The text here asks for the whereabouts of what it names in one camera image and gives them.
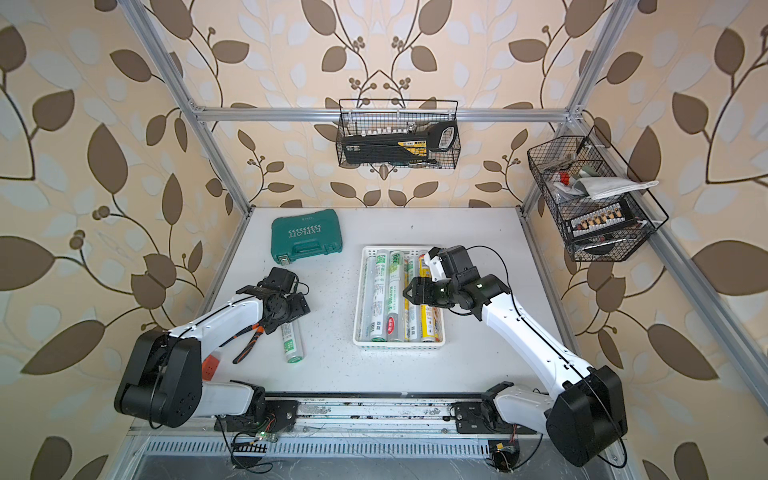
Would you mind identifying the black wire basket back wall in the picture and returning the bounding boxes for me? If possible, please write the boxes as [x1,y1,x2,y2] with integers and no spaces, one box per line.
[335,97,461,169]

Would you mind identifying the yellow wrap roll group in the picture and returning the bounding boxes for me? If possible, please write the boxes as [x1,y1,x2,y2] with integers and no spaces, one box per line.
[401,256,410,342]

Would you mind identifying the green plastic tool case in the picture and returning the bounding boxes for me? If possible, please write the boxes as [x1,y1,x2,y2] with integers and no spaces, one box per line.
[270,209,343,265]

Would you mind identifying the red cube plug adapter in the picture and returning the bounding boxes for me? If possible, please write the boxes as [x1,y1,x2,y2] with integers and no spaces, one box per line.
[201,355,220,381]

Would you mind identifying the black yellow tool in basket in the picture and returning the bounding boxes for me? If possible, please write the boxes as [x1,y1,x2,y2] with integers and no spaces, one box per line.
[336,120,460,168]

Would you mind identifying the black wire basket right wall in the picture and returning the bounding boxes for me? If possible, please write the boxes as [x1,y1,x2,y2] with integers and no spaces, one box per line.
[527,126,669,262]

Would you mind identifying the horizontal aluminium frame bar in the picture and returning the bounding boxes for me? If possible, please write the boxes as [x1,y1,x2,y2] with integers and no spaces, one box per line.
[194,106,571,124]

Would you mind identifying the socket bit set tray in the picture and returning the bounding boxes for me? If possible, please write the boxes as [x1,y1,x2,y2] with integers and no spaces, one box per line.
[567,202,635,239]

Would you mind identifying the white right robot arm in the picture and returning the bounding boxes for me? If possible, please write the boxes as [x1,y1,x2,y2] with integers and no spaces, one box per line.
[403,245,628,467]

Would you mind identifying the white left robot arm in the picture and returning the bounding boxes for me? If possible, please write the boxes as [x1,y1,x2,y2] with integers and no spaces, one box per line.
[114,267,310,428]

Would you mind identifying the orange black pliers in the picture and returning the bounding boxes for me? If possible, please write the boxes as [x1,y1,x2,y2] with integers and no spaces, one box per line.
[217,323,266,365]

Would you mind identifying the white barcode wrap roll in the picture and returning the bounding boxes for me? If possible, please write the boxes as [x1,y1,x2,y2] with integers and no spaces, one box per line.
[281,320,304,364]

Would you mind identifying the black wire basket wall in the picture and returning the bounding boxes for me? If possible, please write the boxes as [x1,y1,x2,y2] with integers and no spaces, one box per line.
[335,97,461,169]
[527,126,669,262]

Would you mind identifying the right aluminium frame post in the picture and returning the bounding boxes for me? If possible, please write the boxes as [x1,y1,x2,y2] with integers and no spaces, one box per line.
[518,0,640,217]

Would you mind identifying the white perforated plastic basket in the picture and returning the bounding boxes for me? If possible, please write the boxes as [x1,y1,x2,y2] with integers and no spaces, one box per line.
[353,245,446,350]

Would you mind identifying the white folded paper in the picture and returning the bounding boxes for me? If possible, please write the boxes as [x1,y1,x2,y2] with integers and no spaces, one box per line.
[575,177,659,200]

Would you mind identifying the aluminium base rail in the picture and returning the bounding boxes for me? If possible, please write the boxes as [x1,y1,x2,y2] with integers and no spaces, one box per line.
[125,392,628,460]

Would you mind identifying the white green roll group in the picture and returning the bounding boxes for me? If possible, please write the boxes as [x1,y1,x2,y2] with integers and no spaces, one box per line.
[407,255,422,342]

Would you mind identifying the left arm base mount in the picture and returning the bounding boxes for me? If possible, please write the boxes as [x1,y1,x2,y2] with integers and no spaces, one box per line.
[222,387,299,434]

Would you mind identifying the aluminium frame post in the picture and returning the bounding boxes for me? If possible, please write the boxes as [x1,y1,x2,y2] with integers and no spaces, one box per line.
[118,0,252,217]
[518,0,640,217]

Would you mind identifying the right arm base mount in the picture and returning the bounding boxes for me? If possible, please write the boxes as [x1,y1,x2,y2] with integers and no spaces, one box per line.
[450,381,517,436]

